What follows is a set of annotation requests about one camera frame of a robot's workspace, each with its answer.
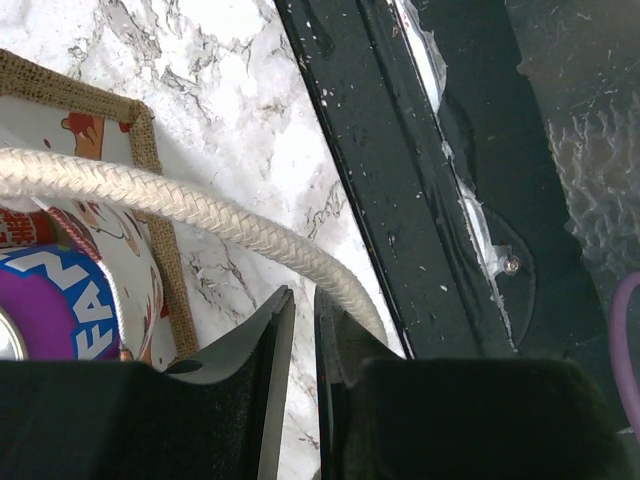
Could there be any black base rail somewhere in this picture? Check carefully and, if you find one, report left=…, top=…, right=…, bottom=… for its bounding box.
left=276, top=1, right=616, bottom=399

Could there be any orange red soda can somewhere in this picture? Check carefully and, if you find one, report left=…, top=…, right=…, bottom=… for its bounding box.
left=0, top=208, right=57, bottom=249

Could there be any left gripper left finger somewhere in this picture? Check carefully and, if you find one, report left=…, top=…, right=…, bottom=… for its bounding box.
left=1, top=287, right=295, bottom=479

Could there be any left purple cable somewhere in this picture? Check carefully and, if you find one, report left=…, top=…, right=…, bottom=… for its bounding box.
left=608, top=272, right=640, bottom=436

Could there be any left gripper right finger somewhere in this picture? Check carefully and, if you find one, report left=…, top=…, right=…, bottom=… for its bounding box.
left=314, top=290, right=630, bottom=479

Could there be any purple fanta can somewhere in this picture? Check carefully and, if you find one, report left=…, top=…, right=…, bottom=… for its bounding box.
left=1, top=244, right=120, bottom=360

